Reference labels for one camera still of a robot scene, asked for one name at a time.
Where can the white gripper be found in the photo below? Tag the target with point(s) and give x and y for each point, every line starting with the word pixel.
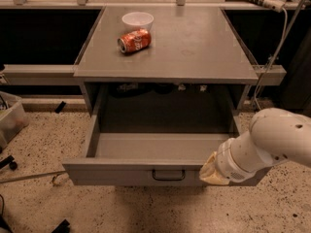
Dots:
pixel 227 163

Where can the grey top drawer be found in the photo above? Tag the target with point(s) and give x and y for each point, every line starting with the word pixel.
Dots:
pixel 154 139

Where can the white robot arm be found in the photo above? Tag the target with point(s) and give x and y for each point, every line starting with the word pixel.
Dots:
pixel 274 136

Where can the grey metal cabinet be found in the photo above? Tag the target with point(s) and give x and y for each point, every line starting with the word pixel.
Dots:
pixel 190 44

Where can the red soda can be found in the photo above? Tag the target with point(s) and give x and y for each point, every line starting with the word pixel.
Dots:
pixel 134 41

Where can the black object bottom edge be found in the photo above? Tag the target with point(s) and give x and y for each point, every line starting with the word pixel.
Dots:
pixel 62 227

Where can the small black block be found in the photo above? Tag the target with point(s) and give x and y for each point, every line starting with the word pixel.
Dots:
pixel 60 107

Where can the white paper bowl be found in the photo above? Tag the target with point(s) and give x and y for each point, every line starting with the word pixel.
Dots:
pixel 137 20

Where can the black chair caster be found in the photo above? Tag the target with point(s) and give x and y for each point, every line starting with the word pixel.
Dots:
pixel 8 161

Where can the clear plastic storage bin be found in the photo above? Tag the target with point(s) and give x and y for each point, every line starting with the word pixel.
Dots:
pixel 12 118

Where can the grey metal rail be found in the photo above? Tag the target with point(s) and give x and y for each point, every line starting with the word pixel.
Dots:
pixel 39 75

